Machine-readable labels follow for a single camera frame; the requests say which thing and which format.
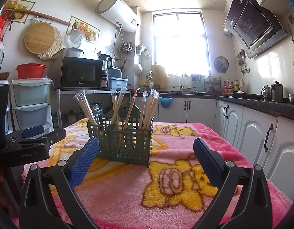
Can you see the black electric kettle blender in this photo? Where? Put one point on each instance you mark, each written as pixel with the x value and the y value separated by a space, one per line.
pixel 106 65

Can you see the wall mounted small fan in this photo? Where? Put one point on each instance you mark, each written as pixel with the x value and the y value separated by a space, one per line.
pixel 221 64

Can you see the grey plastic drawer unit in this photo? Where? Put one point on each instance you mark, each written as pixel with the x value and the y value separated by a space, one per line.
pixel 30 103

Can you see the round woven bamboo tray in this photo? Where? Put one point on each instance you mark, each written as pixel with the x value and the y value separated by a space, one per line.
pixel 43 40

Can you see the fruit picture on wall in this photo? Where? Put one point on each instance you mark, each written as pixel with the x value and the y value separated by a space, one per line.
pixel 91 33

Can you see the stainless steel pot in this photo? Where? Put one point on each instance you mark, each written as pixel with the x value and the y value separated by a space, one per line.
pixel 71 117

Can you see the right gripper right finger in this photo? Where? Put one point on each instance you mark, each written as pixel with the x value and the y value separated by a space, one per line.
pixel 253 209

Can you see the white kitchen base cabinets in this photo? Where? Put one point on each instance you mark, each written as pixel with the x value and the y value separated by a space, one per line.
pixel 261 133

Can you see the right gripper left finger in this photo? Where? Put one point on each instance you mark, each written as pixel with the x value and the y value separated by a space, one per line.
pixel 37 206

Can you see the red plastic basin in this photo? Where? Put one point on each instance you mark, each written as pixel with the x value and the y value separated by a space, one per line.
pixel 30 70

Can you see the black microwave oven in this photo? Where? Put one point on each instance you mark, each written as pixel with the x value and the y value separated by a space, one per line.
pixel 75 72

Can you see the white water heater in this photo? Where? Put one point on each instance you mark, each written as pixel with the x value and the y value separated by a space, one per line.
pixel 118 12

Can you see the blue plastic storage box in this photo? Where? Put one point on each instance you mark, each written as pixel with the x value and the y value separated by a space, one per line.
pixel 117 83

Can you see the metal kettle on counter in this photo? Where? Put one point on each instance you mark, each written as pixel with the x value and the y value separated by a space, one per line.
pixel 273 92

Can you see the chopsticks pair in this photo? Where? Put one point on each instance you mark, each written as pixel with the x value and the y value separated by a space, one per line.
pixel 148 108
pixel 81 98
pixel 123 131

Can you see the wooden cutting board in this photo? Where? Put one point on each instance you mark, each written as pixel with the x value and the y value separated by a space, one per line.
pixel 159 77

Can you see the black range hood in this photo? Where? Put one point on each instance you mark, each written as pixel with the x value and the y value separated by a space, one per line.
pixel 254 26

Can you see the blue hanging plastic bin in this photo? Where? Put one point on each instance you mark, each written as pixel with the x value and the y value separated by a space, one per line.
pixel 166 102

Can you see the green plastic utensil basket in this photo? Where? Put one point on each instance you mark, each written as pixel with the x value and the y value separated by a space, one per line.
pixel 140 155

